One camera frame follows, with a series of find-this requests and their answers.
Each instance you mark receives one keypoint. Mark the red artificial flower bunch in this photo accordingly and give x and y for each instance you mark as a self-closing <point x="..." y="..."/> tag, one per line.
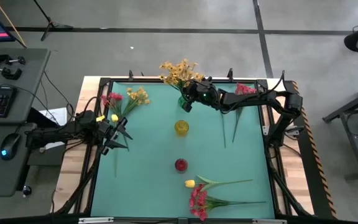
<point x="117" y="97"/>
<point x="244" y="89"/>
<point x="199" y="199"/>

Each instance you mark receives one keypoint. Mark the black tripod stand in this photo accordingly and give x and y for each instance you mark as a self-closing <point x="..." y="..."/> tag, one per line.
<point x="51" y="23"/>

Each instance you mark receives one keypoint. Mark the green glass vase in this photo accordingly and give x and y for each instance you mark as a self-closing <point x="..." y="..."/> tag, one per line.
<point x="181" y="102"/>

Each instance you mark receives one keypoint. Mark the silver metal bracket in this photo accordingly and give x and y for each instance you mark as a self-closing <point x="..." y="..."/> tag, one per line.
<point x="269" y="221"/>
<point x="95" y="220"/>

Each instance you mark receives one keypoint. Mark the black bar with orange stripes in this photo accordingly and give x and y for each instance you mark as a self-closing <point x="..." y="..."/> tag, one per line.
<point x="319" y="174"/>

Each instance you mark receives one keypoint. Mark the white paper sheet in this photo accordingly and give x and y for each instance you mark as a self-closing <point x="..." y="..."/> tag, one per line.
<point x="57" y="115"/>

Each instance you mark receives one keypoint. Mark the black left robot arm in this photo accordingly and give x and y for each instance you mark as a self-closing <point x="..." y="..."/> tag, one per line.
<point x="57" y="134"/>

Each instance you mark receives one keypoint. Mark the small black frame clamp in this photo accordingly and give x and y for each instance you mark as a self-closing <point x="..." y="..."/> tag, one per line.
<point x="229" y="74"/>
<point x="130" y="75"/>

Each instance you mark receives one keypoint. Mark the grey desk top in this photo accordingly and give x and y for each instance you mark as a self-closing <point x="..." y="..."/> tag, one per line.
<point x="30" y="77"/>

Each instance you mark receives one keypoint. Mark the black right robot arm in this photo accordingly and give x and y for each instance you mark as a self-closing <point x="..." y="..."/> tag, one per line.
<point x="253" y="99"/>

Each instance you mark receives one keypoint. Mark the long tan stick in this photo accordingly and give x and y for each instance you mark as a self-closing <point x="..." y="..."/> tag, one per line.
<point x="9" y="22"/>

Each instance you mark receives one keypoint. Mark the black screw clamp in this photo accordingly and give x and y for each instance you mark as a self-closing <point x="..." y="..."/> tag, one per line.
<point x="9" y="74"/>
<point x="0" y="58"/>

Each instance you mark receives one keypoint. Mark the yellow glass vase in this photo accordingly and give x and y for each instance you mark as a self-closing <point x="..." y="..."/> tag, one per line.
<point x="181" y="127"/>

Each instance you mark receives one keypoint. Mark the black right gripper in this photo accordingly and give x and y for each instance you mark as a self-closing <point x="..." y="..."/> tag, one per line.
<point x="213" y="99"/>

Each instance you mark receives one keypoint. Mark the black computer mouse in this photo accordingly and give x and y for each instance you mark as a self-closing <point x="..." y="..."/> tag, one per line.
<point x="10" y="145"/>

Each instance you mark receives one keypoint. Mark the teal table mat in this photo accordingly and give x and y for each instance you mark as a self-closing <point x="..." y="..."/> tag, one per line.
<point x="154" y="161"/>

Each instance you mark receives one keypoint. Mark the black round knob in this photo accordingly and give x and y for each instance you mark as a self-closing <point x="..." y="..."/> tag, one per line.
<point x="26" y="190"/>

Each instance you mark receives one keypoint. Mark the red ribbed glass vase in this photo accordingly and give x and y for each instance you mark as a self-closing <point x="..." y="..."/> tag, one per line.
<point x="181" y="165"/>

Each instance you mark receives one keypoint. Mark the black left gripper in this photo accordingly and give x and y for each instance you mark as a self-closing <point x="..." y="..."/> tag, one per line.
<point x="106" y="133"/>

